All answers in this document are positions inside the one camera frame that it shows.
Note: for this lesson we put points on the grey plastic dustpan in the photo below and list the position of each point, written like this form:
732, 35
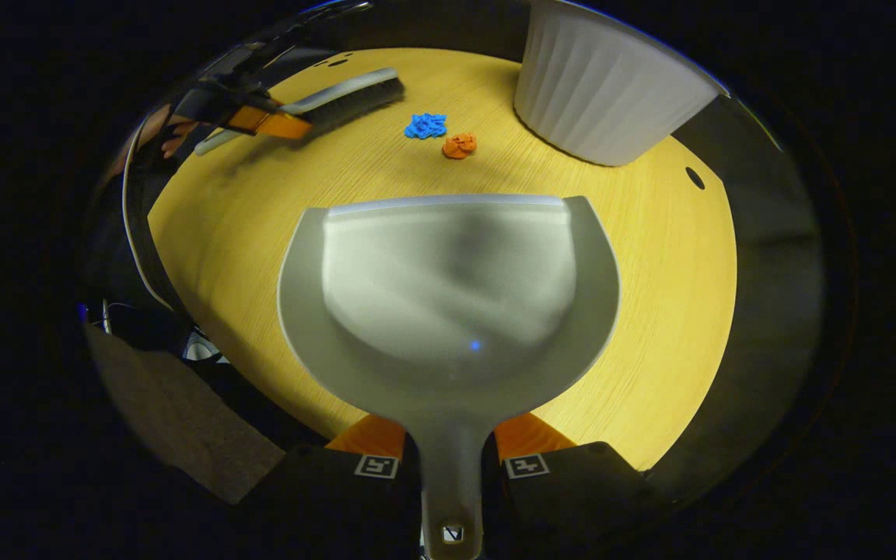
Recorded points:
448, 295

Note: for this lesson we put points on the white ribbed garbage bin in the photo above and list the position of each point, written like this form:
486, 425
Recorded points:
603, 85

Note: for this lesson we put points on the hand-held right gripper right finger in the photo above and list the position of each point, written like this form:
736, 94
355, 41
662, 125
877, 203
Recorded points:
565, 505

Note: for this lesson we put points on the blue paper trash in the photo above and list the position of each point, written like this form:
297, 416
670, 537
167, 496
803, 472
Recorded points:
425, 125

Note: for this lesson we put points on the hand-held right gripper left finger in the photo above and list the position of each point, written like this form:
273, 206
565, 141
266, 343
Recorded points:
339, 505

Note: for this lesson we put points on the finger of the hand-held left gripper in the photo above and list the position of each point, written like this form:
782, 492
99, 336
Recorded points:
281, 126

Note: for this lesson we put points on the small grey broom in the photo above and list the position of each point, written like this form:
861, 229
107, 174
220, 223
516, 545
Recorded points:
355, 97

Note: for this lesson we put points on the orange paper trash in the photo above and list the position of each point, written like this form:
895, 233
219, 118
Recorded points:
459, 145

